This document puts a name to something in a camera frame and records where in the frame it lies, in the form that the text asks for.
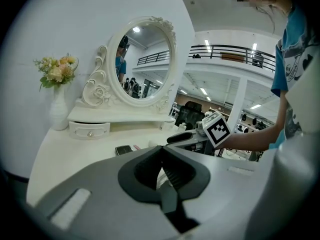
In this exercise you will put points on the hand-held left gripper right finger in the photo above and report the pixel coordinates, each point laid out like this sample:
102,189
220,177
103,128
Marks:
225,189

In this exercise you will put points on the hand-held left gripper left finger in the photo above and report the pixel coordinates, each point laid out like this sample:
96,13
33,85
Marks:
105,196

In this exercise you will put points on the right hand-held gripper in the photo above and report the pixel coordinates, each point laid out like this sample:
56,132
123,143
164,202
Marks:
216,129

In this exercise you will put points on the pink lipstick tube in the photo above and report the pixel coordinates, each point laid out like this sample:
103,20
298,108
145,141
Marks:
137,147

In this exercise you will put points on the small black square compact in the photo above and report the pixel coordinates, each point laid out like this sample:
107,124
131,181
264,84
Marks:
124,150

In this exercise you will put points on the person's right forearm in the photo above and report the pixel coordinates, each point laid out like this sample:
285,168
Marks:
252,140

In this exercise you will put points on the white dressing table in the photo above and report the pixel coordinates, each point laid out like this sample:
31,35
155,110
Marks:
75,159

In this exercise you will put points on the small white drawer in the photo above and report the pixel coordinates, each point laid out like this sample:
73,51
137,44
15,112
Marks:
168,125
87,130

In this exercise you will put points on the black office chair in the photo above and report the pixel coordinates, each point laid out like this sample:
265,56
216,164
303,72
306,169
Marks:
190,111

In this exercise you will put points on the white ribbed vase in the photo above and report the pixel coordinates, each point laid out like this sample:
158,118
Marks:
58,111

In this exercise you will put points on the black balcony railing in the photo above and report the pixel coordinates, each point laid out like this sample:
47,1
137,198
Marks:
225,45

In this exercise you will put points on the yellow flower bouquet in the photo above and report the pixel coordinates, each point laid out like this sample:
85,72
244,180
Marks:
57,70

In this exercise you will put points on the person's blue printed shirt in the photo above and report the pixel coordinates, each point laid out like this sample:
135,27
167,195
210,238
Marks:
297,46

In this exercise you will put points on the oval mirror with white frame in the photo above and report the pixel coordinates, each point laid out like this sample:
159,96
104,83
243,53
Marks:
145,64

